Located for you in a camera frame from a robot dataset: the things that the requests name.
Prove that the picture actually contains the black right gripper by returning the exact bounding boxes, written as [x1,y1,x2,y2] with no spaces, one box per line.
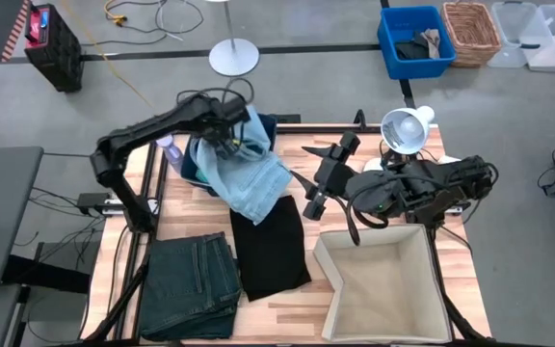
[290,130,362,222]

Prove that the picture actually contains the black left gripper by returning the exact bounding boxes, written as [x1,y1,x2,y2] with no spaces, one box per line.
[207,97,252,159]

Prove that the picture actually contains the light blue jeans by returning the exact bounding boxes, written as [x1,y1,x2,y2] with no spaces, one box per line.
[189,104,295,227]

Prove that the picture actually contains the black garment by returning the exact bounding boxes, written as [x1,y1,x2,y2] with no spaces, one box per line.
[228,193,314,304]

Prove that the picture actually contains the dark denim jeans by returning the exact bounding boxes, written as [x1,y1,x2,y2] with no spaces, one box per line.
[138,231,245,343]

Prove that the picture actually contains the dark clothes in bin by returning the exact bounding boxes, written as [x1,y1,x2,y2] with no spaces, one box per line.
[393,30,434,62]

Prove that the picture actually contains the navy striped fabric bin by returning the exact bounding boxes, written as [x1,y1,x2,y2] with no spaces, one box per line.
[179,112,279,200]

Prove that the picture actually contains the purple spray bottle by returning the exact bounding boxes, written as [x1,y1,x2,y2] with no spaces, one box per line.
[153,133,185,175]

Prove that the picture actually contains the grey round-base floor stand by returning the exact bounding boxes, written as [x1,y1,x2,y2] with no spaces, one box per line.
[206,0,261,79]

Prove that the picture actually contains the white desk lamp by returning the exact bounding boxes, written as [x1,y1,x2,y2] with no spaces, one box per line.
[361,104,437,175]

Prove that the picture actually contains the beige fabric box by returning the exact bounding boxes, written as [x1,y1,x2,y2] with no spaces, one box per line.
[311,222,454,345]

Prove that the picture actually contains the white power strip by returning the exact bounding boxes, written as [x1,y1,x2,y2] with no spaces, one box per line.
[100,199,161,217]

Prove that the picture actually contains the blue plastic bin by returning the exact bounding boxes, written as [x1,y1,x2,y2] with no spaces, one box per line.
[376,5,459,81]

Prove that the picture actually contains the black power adapter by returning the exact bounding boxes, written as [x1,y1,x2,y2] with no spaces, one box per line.
[75,191,111,212]

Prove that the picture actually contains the beige cloth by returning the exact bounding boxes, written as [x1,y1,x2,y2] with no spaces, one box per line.
[421,27,443,61]

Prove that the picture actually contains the black red equipment case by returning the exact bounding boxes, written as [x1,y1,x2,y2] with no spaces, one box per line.
[22,3,86,94]

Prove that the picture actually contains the wicker basket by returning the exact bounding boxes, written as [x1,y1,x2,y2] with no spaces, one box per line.
[439,0,504,69]

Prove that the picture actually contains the grey desk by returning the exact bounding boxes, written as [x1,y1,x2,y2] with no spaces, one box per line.
[0,145,45,295]

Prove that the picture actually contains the black aluminium table frame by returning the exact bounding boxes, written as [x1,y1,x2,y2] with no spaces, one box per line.
[81,121,496,347]

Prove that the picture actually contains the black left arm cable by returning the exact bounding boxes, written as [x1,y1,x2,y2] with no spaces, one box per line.
[221,76,256,106]

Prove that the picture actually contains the black clamp bracket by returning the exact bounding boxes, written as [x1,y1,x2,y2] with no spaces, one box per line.
[352,108,370,132]

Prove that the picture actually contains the black looped floor cable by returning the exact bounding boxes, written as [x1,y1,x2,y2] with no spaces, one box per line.
[175,86,222,106]

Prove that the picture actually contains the black floor cable bundle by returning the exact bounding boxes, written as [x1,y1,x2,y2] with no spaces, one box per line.
[105,0,206,48]

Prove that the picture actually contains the yellow cable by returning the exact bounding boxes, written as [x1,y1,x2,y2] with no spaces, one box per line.
[59,0,157,111]

